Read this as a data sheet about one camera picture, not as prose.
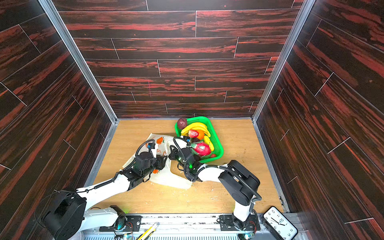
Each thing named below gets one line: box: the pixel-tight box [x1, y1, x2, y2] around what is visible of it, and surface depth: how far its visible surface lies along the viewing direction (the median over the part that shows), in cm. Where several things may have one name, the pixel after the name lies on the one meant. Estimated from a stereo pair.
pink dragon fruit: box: [190, 141, 211, 157], surface depth 95 cm
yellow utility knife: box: [136, 222, 160, 240], surface depth 72 cm
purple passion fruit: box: [177, 117, 187, 130], surface depth 103 cm
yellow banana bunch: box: [181, 122, 211, 137], surface depth 106 cm
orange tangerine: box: [197, 130, 205, 140], surface depth 106 cm
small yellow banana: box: [203, 135, 215, 152], surface depth 103 cm
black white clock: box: [263, 206, 299, 240], surface depth 72 cm
